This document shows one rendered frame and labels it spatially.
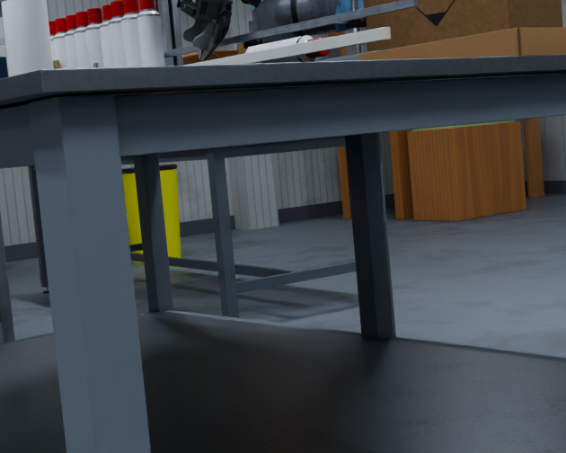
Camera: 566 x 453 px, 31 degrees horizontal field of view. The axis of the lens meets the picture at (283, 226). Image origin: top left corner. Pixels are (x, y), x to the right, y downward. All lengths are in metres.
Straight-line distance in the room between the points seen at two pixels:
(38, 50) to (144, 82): 1.16
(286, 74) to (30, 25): 1.11
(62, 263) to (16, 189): 7.08
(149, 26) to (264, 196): 6.49
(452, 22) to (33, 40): 0.81
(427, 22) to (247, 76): 0.96
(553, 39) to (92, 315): 0.80
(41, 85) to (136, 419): 0.33
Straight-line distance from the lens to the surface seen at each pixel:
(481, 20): 1.91
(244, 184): 8.61
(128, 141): 1.00
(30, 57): 2.11
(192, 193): 8.64
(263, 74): 1.05
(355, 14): 1.85
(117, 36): 2.35
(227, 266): 4.01
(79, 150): 0.96
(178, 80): 0.99
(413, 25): 1.98
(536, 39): 1.46
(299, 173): 9.20
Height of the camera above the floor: 0.76
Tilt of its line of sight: 5 degrees down
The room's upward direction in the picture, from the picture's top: 5 degrees counter-clockwise
